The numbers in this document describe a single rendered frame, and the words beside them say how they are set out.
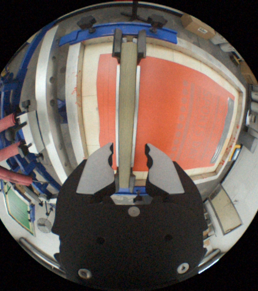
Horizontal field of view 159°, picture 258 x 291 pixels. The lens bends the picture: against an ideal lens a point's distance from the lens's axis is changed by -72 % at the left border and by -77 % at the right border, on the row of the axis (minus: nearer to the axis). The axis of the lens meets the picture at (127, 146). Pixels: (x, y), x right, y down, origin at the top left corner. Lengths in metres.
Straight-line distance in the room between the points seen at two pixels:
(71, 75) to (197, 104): 0.40
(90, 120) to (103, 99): 0.07
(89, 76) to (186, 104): 0.31
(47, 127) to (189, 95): 0.43
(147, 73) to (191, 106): 0.18
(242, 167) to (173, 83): 3.74
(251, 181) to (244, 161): 0.70
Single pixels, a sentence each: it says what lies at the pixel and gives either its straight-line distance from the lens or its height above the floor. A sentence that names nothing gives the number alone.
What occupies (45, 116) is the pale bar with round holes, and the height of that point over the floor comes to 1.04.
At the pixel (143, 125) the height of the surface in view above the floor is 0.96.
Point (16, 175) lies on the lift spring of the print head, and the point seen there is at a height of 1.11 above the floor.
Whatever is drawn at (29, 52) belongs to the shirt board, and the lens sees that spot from 0.75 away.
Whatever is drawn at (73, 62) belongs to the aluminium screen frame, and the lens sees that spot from 0.31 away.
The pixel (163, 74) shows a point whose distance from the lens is 0.31.
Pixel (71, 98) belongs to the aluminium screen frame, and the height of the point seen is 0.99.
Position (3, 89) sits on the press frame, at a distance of 0.66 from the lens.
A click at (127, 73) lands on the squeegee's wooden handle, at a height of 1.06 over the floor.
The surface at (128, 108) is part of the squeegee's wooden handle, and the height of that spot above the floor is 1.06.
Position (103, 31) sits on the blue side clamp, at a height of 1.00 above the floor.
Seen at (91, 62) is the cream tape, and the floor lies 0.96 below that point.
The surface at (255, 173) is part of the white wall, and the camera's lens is 3.78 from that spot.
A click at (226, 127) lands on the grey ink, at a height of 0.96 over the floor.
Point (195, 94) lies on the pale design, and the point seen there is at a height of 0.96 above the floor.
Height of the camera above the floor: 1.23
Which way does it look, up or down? 61 degrees down
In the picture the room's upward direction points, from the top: 179 degrees counter-clockwise
